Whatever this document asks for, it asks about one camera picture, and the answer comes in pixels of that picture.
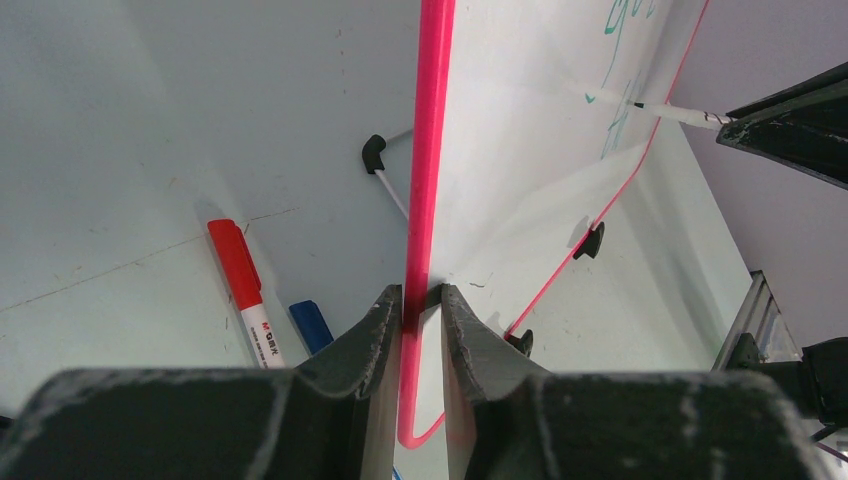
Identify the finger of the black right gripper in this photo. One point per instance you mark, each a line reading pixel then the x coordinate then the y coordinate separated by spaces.
pixel 821 81
pixel 807 134

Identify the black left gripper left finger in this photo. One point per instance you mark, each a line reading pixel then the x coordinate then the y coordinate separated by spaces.
pixel 331 417

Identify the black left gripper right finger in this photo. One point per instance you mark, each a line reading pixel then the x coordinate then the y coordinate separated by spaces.
pixel 509 418

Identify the green whiteboard marker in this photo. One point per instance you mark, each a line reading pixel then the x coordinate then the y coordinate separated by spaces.
pixel 692 117

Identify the pink-framed whiteboard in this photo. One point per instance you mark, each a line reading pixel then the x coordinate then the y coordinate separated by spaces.
pixel 530 120

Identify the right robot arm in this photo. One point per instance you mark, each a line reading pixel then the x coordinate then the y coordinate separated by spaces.
pixel 816 383

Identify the blue-capped whiteboard marker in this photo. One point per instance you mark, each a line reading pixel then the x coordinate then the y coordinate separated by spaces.
pixel 311 326

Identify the red-capped whiteboard marker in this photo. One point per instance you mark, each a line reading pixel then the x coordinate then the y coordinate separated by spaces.
pixel 244 284

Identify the left black board stand clip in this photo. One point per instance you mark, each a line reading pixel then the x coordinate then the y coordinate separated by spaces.
pixel 523 344

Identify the black board stand clip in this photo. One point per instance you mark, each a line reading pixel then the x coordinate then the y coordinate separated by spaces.
pixel 591 245
pixel 372 161
pixel 523 344

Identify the right black board stand clip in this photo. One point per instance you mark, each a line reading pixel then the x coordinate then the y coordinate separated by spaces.
pixel 591 245

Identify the rear black board stand clip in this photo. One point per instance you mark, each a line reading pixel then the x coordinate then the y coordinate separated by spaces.
pixel 372 161

